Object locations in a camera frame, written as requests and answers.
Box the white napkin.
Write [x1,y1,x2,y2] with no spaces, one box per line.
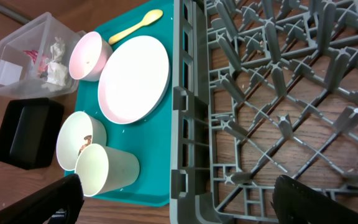
[41,37,68,91]

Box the red snack wrapper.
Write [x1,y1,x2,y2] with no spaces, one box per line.
[23,50,51,79]

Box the grey dishwasher rack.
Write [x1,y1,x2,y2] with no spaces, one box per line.
[170,1,358,223]

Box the white plastic cup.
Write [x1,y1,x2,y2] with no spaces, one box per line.
[75,144,140,197]

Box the brown food scrap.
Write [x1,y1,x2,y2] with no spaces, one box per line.
[78,135,92,155]

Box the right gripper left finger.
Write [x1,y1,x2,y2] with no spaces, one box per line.
[0,174,84,223]

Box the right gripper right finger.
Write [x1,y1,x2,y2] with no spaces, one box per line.
[272,175,358,224]

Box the clear plastic waste bin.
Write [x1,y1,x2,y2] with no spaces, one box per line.
[0,12,85,99]

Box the black plastic tray bin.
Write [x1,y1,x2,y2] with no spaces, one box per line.
[0,98,64,170]

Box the yellow plastic spoon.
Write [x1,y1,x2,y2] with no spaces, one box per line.
[108,9,163,45]

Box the teal plastic tray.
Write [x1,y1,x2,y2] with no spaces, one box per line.
[75,0,174,207]

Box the small white bowl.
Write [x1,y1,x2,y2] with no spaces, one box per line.
[56,111,107,171]

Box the large white plate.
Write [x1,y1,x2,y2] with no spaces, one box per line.
[98,35,170,124]

